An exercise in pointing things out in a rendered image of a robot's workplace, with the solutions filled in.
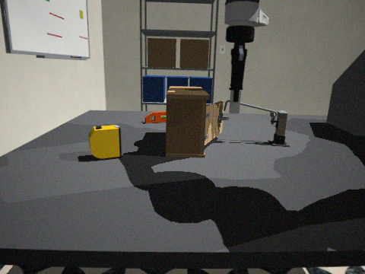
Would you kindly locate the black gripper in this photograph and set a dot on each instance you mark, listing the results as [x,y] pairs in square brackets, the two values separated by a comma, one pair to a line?
[239,35]

